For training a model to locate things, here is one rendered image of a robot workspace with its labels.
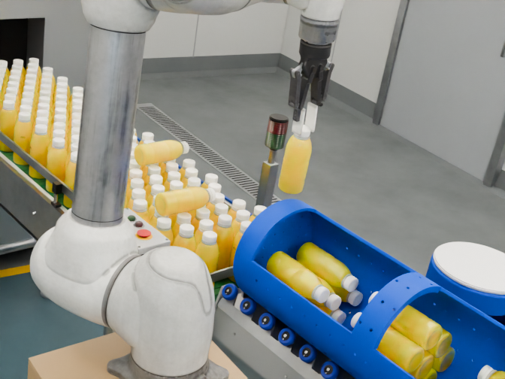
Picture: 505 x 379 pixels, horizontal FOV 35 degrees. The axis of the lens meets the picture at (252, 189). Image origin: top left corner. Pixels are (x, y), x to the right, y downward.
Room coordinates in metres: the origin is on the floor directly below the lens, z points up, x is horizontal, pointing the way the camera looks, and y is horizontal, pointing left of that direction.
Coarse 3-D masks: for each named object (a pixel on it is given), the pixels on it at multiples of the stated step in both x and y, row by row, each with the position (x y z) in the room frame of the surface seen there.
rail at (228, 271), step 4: (224, 268) 1.91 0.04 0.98; (228, 268) 1.91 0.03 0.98; (232, 268) 1.92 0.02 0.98; (212, 272) 1.87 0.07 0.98; (216, 272) 1.88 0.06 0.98; (220, 272) 1.89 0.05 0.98; (224, 272) 1.90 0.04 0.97; (228, 272) 1.91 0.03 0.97; (232, 272) 1.92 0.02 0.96; (212, 276) 1.87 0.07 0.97; (216, 276) 1.88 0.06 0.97; (220, 276) 1.89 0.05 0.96; (224, 276) 1.90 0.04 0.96; (228, 276) 1.91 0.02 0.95; (212, 280) 1.87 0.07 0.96; (216, 280) 1.88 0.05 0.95
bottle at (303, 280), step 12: (276, 252) 1.78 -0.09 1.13; (276, 264) 1.75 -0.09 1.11; (288, 264) 1.74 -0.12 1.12; (300, 264) 1.74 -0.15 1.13; (276, 276) 1.74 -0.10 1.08; (288, 276) 1.71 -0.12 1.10; (300, 276) 1.70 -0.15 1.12; (312, 276) 1.70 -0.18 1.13; (300, 288) 1.68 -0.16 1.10; (312, 288) 1.67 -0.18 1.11
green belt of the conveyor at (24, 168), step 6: (0, 150) 2.58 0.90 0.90; (6, 156) 2.54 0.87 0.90; (12, 156) 2.55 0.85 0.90; (24, 168) 2.47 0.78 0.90; (36, 180) 2.39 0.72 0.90; (42, 180) 2.40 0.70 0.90; (42, 186) 2.36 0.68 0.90; (48, 192) 2.33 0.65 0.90; (60, 198) 2.30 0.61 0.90; (216, 282) 1.96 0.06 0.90; (222, 282) 1.96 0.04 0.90; (228, 282) 1.97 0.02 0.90; (216, 288) 1.93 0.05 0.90; (216, 294) 1.90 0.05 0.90
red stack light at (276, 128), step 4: (268, 120) 2.41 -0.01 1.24; (268, 124) 2.40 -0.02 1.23; (272, 124) 2.39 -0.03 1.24; (276, 124) 2.39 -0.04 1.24; (280, 124) 2.39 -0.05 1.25; (284, 124) 2.39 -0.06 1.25; (268, 128) 2.40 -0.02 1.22; (272, 128) 2.39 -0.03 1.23; (276, 128) 2.39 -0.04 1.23; (280, 128) 2.39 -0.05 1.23; (284, 128) 2.39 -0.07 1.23; (272, 132) 2.39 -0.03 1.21; (276, 132) 2.39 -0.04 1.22; (280, 132) 2.39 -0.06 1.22; (284, 132) 2.40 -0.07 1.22
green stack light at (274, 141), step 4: (268, 132) 2.40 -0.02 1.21; (268, 136) 2.40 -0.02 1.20; (272, 136) 2.39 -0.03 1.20; (276, 136) 2.39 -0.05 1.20; (280, 136) 2.39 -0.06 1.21; (284, 136) 2.40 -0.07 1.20; (268, 140) 2.39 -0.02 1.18; (272, 140) 2.39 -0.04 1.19; (276, 140) 2.39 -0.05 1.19; (280, 140) 2.39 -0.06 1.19; (284, 140) 2.40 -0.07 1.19; (268, 144) 2.39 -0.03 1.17; (272, 144) 2.39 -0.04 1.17; (276, 144) 2.39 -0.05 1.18; (280, 144) 2.39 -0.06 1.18; (272, 148) 2.39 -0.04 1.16; (276, 148) 2.39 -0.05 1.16; (280, 148) 2.39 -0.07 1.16
